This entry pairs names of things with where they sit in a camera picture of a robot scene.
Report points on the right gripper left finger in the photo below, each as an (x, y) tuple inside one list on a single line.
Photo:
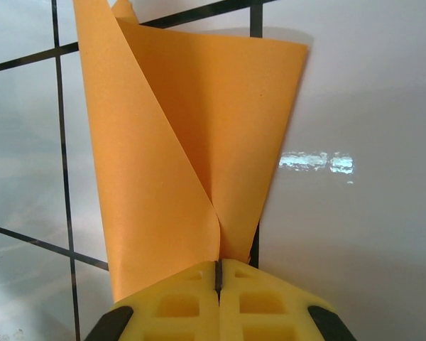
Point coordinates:
[(170, 312)]

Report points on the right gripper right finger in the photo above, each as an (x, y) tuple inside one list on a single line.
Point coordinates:
[(270, 312)]

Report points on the orange paper sheet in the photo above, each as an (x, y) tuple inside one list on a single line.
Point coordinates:
[(163, 160)]

